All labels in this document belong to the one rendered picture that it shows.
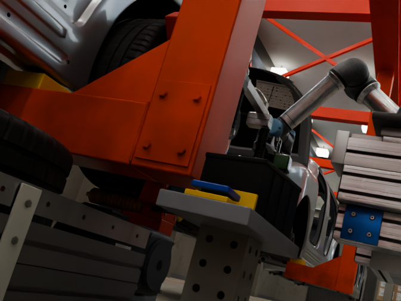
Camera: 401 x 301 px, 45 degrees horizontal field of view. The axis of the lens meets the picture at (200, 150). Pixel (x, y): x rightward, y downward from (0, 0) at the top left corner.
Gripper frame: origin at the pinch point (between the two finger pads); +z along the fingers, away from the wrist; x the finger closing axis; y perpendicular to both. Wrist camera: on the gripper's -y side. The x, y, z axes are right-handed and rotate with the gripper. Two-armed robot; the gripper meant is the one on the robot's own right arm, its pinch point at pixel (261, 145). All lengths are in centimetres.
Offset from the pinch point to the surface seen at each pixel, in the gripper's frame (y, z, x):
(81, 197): 15, -532, -475
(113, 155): -29, 71, -11
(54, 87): -12, 65, -42
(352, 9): 244, -280, -34
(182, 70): -6, 71, 0
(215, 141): -20, 63, 10
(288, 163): -19, 52, 25
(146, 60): -3, 70, -12
